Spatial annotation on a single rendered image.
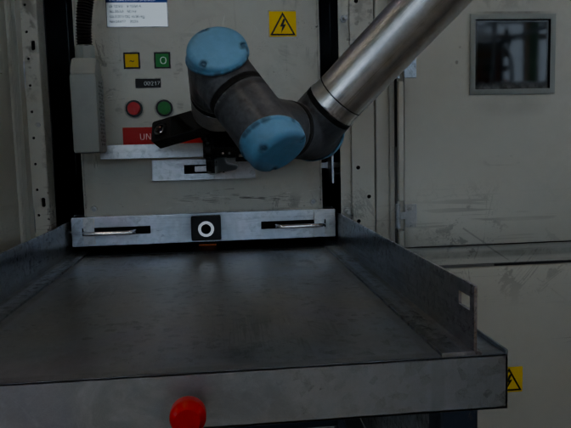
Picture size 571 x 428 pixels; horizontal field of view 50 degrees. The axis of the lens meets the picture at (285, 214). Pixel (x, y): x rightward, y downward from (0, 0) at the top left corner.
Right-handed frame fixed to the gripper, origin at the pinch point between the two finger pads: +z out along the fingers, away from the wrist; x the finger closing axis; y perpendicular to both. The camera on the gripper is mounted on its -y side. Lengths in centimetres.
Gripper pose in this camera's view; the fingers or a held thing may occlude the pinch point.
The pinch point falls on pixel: (210, 167)
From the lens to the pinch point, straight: 123.3
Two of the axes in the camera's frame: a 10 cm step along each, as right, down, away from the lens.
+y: 9.9, -0.3, 1.0
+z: -0.8, 4.1, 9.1
